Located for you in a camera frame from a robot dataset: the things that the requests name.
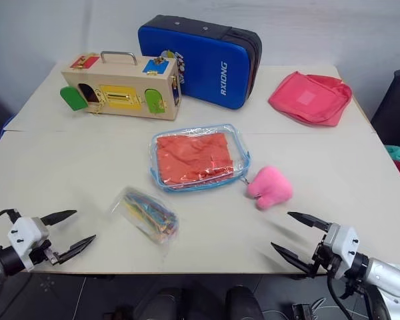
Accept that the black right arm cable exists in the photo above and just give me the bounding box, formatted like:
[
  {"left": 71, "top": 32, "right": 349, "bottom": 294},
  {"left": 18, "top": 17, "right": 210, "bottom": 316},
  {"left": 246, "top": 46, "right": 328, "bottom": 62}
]
[{"left": 326, "top": 265, "right": 366, "bottom": 311}]

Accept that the pink fabric pouch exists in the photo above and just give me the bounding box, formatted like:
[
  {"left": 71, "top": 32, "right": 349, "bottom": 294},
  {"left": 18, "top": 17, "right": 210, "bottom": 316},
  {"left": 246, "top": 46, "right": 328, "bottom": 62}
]
[{"left": 267, "top": 70, "right": 353, "bottom": 128}]

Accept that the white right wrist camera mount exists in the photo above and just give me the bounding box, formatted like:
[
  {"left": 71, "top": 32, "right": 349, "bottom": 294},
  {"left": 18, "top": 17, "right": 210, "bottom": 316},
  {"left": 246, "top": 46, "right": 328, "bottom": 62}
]
[{"left": 325, "top": 223, "right": 359, "bottom": 281}]

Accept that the pink plush keychain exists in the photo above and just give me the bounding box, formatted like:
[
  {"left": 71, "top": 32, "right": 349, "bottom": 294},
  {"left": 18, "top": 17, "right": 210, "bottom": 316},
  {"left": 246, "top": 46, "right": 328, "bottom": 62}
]
[{"left": 246, "top": 167, "right": 294, "bottom": 211}]

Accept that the red cloth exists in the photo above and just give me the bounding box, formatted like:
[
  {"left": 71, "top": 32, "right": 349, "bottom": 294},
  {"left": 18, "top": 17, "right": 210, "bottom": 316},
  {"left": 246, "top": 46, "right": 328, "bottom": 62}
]
[{"left": 156, "top": 132, "right": 235, "bottom": 186}]

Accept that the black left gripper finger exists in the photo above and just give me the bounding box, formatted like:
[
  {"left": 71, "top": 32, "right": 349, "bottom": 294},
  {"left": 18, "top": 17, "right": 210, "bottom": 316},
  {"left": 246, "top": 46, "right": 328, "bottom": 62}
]
[
  {"left": 55, "top": 234, "right": 97, "bottom": 264},
  {"left": 39, "top": 209, "right": 78, "bottom": 225}
]

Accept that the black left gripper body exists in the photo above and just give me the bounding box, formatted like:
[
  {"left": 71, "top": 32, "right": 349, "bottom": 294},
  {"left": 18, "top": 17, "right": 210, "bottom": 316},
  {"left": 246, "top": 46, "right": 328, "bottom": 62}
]
[{"left": 28, "top": 225, "right": 60, "bottom": 267}]

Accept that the clear bag of colourful sticks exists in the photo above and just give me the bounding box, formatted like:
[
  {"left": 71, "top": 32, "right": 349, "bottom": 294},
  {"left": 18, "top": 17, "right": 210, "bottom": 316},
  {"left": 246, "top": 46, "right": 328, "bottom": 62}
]
[{"left": 107, "top": 186, "right": 181, "bottom": 247}]

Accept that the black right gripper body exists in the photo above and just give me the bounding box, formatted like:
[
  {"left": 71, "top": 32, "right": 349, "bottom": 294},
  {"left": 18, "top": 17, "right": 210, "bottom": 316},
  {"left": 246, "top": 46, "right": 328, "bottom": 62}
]
[{"left": 307, "top": 223, "right": 341, "bottom": 279}]

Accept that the clear pouch with orange cloth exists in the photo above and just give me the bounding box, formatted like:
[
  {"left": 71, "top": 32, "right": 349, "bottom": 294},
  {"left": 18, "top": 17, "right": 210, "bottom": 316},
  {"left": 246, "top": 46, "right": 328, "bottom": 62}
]
[{"left": 149, "top": 123, "right": 253, "bottom": 193}]

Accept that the blue RXIONG case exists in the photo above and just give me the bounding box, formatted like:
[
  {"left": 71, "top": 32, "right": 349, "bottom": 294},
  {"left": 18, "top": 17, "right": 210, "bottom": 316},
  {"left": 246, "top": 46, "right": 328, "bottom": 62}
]
[{"left": 137, "top": 14, "right": 263, "bottom": 111}]

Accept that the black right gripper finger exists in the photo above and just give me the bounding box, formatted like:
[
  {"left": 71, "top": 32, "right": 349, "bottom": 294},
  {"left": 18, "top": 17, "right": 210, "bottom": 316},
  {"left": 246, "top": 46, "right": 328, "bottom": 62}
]
[
  {"left": 287, "top": 211, "right": 329, "bottom": 233},
  {"left": 270, "top": 242, "right": 313, "bottom": 276}
]

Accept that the wooden lock activity box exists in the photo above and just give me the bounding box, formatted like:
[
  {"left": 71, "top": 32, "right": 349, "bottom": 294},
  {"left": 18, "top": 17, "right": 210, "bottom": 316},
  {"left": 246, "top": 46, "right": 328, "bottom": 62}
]
[{"left": 59, "top": 51, "right": 182, "bottom": 122}]

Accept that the black office chair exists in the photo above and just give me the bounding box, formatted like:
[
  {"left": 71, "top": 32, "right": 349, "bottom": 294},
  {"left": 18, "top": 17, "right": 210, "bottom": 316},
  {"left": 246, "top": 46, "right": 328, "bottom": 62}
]
[{"left": 369, "top": 68, "right": 400, "bottom": 147}]

